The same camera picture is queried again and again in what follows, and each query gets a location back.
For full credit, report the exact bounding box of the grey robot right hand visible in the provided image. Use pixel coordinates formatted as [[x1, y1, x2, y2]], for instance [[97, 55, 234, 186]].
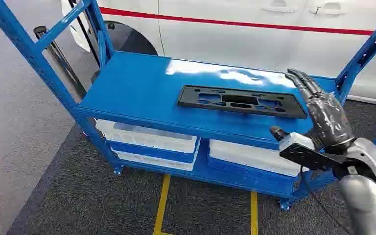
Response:
[[270, 68, 356, 151]]

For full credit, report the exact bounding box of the white plastic tray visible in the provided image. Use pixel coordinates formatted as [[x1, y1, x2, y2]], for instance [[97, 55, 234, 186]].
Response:
[[209, 139, 309, 178], [111, 139, 201, 172], [95, 119, 198, 154]]

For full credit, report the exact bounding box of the white car with red stripe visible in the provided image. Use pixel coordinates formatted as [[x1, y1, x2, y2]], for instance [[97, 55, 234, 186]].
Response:
[[61, 0, 376, 106]]

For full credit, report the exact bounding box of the yellow floor tape strip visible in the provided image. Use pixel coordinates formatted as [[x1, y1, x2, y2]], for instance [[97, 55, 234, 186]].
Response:
[[153, 174, 172, 235], [250, 191, 259, 235]]

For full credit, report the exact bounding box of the blue metal shelf rack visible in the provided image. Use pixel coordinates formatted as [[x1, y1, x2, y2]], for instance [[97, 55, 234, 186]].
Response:
[[0, 0, 376, 212]]

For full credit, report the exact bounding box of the black car tire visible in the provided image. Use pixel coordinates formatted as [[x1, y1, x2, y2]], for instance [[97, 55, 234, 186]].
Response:
[[87, 21, 159, 56]]

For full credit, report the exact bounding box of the dark grey floor mat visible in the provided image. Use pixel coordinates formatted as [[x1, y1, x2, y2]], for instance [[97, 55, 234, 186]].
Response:
[[6, 99, 376, 235]]

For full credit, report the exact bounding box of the thin black rod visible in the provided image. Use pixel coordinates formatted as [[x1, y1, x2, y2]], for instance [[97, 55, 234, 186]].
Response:
[[68, 0, 101, 69]]

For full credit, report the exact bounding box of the black stand pole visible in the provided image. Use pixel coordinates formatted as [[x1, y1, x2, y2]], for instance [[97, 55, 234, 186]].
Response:
[[33, 25, 88, 100]]

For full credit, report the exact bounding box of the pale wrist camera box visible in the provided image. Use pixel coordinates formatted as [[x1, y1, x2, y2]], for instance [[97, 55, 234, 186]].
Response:
[[279, 132, 348, 171]]

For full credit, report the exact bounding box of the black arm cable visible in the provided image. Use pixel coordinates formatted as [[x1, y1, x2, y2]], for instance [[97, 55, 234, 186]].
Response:
[[300, 166, 353, 235]]

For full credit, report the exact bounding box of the black license plate frame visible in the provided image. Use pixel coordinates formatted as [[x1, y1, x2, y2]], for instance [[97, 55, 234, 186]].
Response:
[[177, 85, 308, 119]]

